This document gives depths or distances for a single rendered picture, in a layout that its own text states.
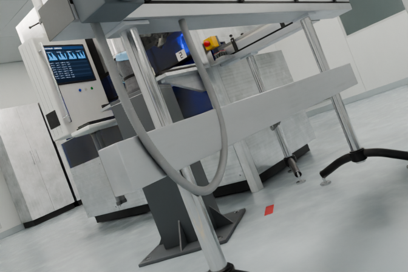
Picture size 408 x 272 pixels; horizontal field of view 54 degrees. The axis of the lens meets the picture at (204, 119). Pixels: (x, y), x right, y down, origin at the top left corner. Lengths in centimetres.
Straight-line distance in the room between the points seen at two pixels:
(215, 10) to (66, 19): 55
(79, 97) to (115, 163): 221
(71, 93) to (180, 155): 214
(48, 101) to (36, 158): 442
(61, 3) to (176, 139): 43
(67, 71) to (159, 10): 207
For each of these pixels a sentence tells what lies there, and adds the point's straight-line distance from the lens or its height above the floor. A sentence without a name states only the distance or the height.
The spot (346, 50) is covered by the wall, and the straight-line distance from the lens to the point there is 705.
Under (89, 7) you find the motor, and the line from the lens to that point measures 94.
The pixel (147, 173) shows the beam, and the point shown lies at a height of 46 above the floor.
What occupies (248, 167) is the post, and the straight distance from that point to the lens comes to 260.
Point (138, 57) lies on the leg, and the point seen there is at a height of 75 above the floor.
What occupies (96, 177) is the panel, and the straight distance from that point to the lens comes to 383.
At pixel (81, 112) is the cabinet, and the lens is 310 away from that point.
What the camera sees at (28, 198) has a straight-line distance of 726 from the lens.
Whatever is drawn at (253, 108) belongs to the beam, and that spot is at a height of 51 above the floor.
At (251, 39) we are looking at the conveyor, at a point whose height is 91.
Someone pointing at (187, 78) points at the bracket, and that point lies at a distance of 255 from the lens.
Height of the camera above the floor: 51
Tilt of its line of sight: 1 degrees up
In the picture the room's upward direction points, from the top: 21 degrees counter-clockwise
